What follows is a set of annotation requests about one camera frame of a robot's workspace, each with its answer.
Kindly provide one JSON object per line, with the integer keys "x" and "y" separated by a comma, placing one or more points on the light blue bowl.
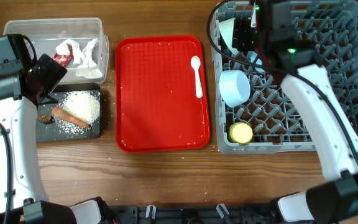
{"x": 234, "y": 87}

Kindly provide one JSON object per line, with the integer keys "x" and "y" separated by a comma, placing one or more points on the orange carrot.
{"x": 63, "y": 115}

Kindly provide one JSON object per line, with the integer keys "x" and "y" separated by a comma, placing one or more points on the white plastic spoon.
{"x": 195, "y": 64}

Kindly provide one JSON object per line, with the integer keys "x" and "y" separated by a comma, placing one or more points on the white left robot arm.
{"x": 24, "y": 78}

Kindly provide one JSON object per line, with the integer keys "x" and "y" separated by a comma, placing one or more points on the grey dishwasher rack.
{"x": 332, "y": 26}

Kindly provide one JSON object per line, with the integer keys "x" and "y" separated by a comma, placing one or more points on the light blue plate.
{"x": 254, "y": 58}

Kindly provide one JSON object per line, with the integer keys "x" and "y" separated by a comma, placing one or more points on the white rice pile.
{"x": 83, "y": 105}

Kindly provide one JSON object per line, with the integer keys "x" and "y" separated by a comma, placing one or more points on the clear plastic bin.
{"x": 47, "y": 34}

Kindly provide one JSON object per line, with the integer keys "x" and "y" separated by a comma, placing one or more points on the red serving tray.
{"x": 157, "y": 108}

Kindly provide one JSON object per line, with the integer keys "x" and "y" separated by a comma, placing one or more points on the white napkin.
{"x": 83, "y": 59}

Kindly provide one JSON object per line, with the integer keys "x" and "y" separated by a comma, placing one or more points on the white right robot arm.
{"x": 305, "y": 81}

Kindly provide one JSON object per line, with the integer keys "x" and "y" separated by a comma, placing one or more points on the red ketchup packet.
{"x": 63, "y": 55}

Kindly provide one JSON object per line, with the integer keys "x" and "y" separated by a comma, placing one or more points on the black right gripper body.
{"x": 247, "y": 38}

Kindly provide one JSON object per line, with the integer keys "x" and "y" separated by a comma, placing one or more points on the black waste tray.
{"x": 51, "y": 132}

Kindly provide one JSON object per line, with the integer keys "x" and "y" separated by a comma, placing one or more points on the green bowl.
{"x": 226, "y": 29}

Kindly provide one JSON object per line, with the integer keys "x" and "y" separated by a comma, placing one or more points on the yellow cup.
{"x": 240, "y": 133}

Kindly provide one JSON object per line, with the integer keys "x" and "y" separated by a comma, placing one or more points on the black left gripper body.
{"x": 48, "y": 76}

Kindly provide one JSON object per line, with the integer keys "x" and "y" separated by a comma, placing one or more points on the brown mushroom piece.
{"x": 44, "y": 119}

